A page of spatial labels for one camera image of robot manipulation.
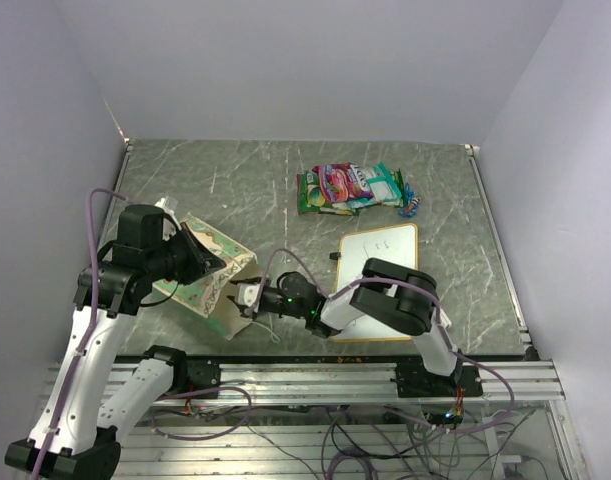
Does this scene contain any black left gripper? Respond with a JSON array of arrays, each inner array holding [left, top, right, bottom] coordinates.
[[145, 221, 227, 285]]

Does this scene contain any green white paper bag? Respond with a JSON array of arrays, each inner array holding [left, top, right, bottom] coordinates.
[[154, 214, 263, 340]]

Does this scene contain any green yellow chips bag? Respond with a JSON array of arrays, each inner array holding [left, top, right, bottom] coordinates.
[[299, 170, 320, 190]]

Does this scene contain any pink fruit candy bag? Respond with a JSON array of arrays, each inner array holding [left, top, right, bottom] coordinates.
[[313, 162, 376, 210]]

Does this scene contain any teal snack packet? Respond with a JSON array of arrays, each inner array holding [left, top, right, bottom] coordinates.
[[363, 163, 402, 207]]

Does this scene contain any blue M&M's packet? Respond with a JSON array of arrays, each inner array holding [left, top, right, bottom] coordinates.
[[398, 183, 421, 219]]

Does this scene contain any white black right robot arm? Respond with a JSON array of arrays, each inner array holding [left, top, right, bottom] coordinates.
[[228, 258, 463, 396]]

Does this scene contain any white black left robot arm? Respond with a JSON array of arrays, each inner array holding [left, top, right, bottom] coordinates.
[[4, 200, 225, 479]]

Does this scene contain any yellow framed whiteboard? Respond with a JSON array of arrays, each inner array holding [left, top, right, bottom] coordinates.
[[333, 223, 419, 342]]

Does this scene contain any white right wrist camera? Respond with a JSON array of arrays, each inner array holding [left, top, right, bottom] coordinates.
[[235, 283, 260, 308]]

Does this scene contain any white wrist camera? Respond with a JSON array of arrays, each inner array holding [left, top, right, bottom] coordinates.
[[235, 283, 260, 308], [155, 195, 181, 241]]

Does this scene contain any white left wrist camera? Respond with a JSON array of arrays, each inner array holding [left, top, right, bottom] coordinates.
[[155, 195, 181, 241]]

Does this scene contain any aluminium mounting rail frame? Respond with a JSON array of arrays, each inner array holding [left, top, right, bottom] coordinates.
[[14, 357, 591, 480]]

